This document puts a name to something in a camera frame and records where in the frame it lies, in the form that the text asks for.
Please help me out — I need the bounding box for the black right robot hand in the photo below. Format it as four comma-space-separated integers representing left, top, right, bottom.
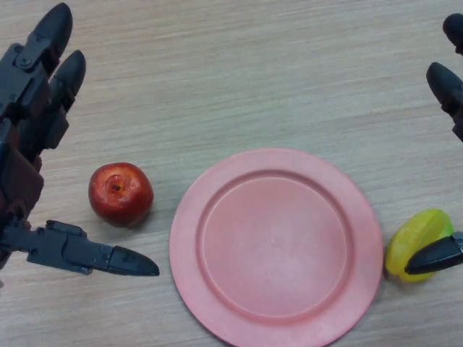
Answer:
404, 13, 463, 276

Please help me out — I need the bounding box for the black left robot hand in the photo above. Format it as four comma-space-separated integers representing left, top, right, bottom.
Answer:
0, 2, 161, 278

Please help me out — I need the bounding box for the red apple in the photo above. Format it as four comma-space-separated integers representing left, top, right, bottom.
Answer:
88, 162, 154, 228

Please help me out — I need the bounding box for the pink round plate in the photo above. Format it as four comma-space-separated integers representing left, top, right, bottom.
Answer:
169, 147, 383, 347

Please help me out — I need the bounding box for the yellow green starfruit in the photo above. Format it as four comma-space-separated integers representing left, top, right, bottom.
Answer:
383, 208, 455, 285

